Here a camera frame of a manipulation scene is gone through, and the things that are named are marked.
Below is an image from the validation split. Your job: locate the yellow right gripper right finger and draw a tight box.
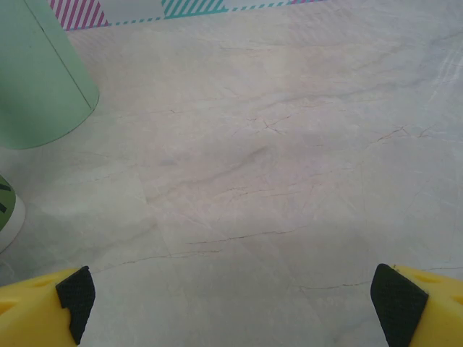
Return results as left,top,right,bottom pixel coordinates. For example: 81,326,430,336
370,263,463,347

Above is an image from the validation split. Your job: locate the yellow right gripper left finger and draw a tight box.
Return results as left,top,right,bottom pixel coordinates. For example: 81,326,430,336
0,266,97,347

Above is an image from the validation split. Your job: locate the stack of paper cups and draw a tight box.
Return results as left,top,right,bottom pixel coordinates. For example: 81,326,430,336
0,176,27,254

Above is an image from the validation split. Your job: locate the mint green straw holder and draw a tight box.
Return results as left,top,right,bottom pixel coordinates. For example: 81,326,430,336
0,0,101,150

